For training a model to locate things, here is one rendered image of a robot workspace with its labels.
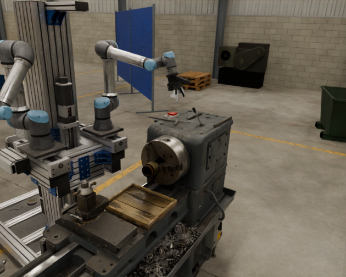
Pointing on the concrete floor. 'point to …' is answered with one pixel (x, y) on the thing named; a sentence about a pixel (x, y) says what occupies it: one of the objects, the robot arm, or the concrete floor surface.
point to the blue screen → (129, 20)
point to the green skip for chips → (339, 114)
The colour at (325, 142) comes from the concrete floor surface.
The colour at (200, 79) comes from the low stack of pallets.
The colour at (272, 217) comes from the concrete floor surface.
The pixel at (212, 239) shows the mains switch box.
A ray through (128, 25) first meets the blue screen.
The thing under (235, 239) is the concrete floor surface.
